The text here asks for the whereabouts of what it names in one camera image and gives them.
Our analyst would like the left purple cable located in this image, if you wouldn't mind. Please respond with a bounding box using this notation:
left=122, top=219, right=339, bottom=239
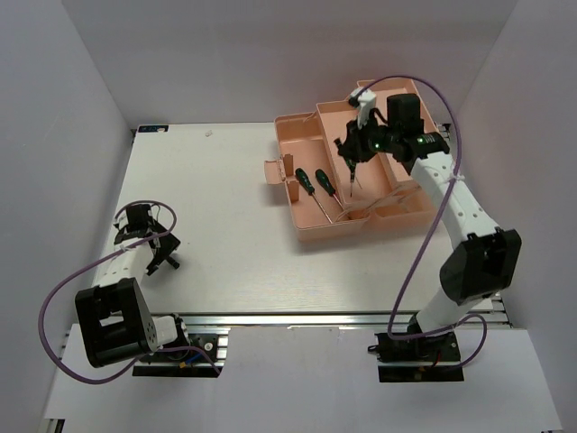
left=38, top=200, right=224, bottom=385

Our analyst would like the aluminium table rail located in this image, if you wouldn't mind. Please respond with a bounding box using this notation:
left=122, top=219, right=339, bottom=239
left=148, top=310, right=510, bottom=328

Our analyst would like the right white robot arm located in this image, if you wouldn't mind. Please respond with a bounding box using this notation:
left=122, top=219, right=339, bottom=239
left=335, top=88, right=522, bottom=360

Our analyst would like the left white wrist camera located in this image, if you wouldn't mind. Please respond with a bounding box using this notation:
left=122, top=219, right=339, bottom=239
left=113, top=212, right=129, bottom=233

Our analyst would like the pink plastic toolbox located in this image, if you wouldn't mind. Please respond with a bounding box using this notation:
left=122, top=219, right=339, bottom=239
left=264, top=100, right=436, bottom=242

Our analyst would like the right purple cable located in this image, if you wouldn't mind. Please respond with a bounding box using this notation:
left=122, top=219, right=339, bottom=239
left=351, top=74, right=489, bottom=371

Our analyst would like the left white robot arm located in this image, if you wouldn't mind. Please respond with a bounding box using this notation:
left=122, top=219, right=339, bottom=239
left=75, top=203, right=191, bottom=367

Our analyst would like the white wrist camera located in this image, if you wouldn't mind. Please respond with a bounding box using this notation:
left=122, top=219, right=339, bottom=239
left=348, top=88, right=377, bottom=129
left=113, top=212, right=129, bottom=233

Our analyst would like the large green screwdriver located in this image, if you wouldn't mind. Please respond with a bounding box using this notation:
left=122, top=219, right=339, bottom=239
left=315, top=169, right=344, bottom=210
left=295, top=168, right=333, bottom=224

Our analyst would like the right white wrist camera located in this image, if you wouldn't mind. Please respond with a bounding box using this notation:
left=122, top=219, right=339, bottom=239
left=348, top=88, right=377, bottom=129

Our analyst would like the small black screwdriver bit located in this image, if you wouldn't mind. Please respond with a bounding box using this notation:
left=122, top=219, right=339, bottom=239
left=166, top=256, right=180, bottom=270

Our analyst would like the small green precision screwdriver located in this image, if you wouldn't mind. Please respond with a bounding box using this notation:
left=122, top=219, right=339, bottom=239
left=345, top=159, right=357, bottom=197

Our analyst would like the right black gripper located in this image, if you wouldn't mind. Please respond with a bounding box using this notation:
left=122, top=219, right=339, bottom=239
left=338, top=113, right=398, bottom=164

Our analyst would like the purple cable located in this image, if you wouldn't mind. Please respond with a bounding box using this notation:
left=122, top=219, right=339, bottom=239
left=38, top=200, right=224, bottom=385
left=351, top=74, right=489, bottom=371

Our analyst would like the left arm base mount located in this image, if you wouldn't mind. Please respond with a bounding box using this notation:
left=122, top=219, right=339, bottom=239
left=132, top=314, right=229, bottom=378

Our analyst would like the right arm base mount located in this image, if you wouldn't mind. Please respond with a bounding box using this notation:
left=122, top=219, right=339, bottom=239
left=367, top=333, right=464, bottom=383

